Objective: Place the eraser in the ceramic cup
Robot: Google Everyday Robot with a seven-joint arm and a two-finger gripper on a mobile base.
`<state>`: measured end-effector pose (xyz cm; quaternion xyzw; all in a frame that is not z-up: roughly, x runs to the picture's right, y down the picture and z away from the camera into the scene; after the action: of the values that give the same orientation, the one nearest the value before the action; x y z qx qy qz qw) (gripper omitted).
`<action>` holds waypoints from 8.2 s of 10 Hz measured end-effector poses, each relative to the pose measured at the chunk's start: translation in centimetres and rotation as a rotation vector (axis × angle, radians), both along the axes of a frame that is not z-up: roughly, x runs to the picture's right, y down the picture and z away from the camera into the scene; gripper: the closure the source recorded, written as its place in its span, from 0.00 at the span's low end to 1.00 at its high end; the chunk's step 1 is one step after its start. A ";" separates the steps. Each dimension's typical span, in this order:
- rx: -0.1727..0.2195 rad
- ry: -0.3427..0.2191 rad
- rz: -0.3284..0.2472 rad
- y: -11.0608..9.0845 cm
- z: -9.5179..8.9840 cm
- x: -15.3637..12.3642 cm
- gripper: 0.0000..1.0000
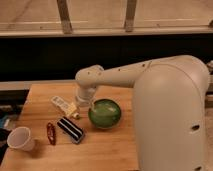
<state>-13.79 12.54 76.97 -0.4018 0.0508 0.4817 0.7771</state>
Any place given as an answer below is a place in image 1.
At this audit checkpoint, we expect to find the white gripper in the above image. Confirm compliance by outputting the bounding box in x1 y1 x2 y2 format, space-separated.
68 87 96 116

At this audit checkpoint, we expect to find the black striped eraser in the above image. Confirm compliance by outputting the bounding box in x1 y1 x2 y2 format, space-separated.
57 117 84 144

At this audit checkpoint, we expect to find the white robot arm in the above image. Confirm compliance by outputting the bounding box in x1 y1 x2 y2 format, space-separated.
75 55 210 171

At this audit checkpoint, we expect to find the small white plastic bottle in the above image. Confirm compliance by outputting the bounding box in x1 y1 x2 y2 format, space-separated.
51 96 80 119

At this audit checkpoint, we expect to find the green round bowl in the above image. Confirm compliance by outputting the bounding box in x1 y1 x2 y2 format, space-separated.
88 99 121 129

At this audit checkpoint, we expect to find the red hair clip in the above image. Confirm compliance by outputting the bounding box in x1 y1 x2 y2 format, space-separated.
46 123 56 145

